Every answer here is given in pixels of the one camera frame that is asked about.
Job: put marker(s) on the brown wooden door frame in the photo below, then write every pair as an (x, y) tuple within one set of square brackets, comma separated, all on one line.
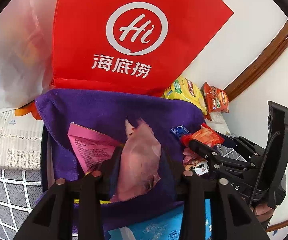
[(260, 65)]

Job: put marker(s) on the pale pink snack bag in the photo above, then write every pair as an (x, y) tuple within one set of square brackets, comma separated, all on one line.
[(139, 164)]

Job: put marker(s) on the red paper shopping bag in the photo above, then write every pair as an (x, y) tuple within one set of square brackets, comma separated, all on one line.
[(130, 46)]

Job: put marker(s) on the panda print snack pack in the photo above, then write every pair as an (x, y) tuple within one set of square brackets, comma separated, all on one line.
[(198, 167)]

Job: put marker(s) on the blue candy wrapper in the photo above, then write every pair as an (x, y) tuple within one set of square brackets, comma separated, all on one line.
[(179, 131)]

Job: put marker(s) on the grey checked tablecloth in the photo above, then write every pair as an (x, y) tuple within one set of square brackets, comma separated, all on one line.
[(20, 190)]

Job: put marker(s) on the red small snack pack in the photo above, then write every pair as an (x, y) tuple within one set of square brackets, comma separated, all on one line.
[(204, 135)]

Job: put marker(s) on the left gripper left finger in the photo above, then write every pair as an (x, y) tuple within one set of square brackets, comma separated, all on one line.
[(52, 217)]

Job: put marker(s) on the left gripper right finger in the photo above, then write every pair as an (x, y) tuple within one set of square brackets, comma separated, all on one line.
[(231, 217)]

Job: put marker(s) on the person's right hand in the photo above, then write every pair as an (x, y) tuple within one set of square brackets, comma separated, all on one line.
[(262, 212)]

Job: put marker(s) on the yellow Lays chips bag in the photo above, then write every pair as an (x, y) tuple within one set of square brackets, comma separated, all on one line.
[(184, 89)]

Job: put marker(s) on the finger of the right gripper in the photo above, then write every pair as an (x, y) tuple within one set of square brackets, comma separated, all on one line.
[(213, 157), (240, 144)]

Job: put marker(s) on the blue tissue pack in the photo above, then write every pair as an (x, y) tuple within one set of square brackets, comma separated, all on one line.
[(166, 226)]

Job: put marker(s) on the white plastic Miniso bag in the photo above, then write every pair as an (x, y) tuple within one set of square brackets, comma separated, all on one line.
[(25, 51)]

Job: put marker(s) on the magenta snack bag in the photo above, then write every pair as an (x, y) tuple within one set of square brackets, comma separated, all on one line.
[(91, 147)]

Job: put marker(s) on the orange Lays chips bag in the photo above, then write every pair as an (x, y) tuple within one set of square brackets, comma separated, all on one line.
[(216, 99)]

